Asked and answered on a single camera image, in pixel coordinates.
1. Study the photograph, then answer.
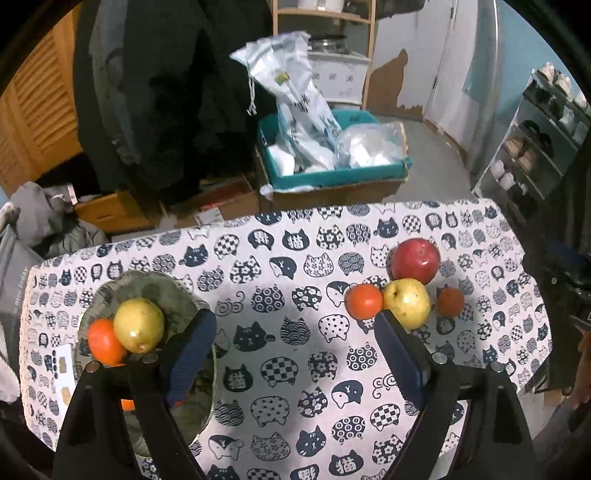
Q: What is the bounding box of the yellow pear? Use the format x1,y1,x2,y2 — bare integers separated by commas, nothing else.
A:
383,278,432,330

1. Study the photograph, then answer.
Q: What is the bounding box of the teal storage box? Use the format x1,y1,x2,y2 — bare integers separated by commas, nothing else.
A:
257,114,413,190

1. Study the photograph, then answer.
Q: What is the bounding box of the white rice bag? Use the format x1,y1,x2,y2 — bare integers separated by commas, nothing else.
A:
229,31,342,171

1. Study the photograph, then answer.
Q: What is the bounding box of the green pear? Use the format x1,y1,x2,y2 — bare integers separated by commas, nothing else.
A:
113,297,165,354

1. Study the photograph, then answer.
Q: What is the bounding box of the cat pattern tablecloth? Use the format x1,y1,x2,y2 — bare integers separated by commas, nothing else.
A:
20,199,552,479

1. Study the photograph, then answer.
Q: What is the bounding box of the pile of grey clothes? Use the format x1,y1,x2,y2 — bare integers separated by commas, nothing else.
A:
1,182,107,320

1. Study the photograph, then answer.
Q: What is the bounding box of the small tangerine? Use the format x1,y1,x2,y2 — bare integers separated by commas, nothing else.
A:
346,284,383,320
436,287,465,317

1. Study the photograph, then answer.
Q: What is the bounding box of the small tangerine back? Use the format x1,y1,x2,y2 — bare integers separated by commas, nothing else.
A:
346,284,383,320

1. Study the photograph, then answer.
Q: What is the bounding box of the clear plastic bag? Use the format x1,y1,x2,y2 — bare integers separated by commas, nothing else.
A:
335,121,409,169

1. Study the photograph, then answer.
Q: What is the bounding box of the black hanging jacket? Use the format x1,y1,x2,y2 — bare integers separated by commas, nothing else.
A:
73,1,274,205

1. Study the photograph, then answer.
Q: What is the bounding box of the wooden louvered wardrobe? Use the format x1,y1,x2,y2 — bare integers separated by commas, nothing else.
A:
1,5,83,196

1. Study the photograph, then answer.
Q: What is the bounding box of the red apple front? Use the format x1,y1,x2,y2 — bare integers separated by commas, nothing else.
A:
390,238,441,285

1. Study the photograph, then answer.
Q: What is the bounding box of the large orange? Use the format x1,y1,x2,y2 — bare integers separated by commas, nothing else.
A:
121,399,135,411
87,318,127,367

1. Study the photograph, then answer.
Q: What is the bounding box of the steel steamer pot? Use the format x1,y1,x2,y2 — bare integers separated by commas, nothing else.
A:
308,34,349,54

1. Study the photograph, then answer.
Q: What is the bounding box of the wooden drawer box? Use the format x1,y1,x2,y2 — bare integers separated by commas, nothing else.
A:
74,190,161,235

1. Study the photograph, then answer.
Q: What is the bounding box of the white patterned storage box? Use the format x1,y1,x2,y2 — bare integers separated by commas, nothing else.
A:
308,51,370,106

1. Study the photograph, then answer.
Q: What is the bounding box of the wooden shelf rack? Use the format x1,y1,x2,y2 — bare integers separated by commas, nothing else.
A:
270,0,377,109

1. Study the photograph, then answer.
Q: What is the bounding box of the green glass bowl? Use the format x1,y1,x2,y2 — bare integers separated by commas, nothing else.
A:
72,271,217,456

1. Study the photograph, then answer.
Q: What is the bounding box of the large orange front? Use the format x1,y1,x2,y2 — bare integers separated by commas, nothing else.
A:
121,399,135,411

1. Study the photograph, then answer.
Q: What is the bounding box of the grey shoe rack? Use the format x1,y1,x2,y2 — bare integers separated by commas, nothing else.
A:
473,62,590,222

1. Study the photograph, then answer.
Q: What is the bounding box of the white card on table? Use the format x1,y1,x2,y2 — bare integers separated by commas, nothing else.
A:
51,344,76,413

